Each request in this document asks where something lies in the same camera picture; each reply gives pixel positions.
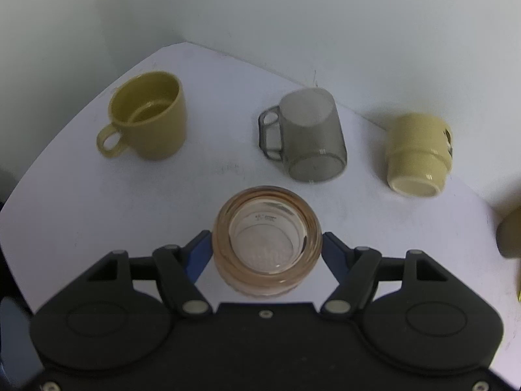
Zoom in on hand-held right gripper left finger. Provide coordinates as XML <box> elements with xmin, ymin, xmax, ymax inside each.
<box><xmin>85</xmin><ymin>230</ymin><xmax>214</xmax><ymax>317</ymax></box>

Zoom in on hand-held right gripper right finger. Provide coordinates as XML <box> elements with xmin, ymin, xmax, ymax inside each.
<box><xmin>320</xmin><ymin>231</ymin><xmax>448</xmax><ymax>317</ymax></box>

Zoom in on orange ribbed glass cup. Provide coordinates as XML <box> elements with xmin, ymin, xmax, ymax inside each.
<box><xmin>212</xmin><ymin>186</ymin><xmax>323</xmax><ymax>298</ymax></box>

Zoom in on dark yellow cup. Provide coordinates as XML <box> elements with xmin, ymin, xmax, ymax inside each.
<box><xmin>496</xmin><ymin>209</ymin><xmax>521</xmax><ymax>259</ymax></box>

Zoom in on grey transparent plastic mug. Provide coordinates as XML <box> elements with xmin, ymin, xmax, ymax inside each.
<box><xmin>258</xmin><ymin>88</ymin><xmax>348</xmax><ymax>182</ymax></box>

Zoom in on pale yellow stepped mug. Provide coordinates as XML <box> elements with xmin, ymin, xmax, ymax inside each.
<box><xmin>385</xmin><ymin>113</ymin><xmax>454</xmax><ymax>197</ymax></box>

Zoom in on olive yellow mug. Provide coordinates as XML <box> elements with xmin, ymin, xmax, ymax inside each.
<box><xmin>96</xmin><ymin>72</ymin><xmax>188</xmax><ymax>161</ymax></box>

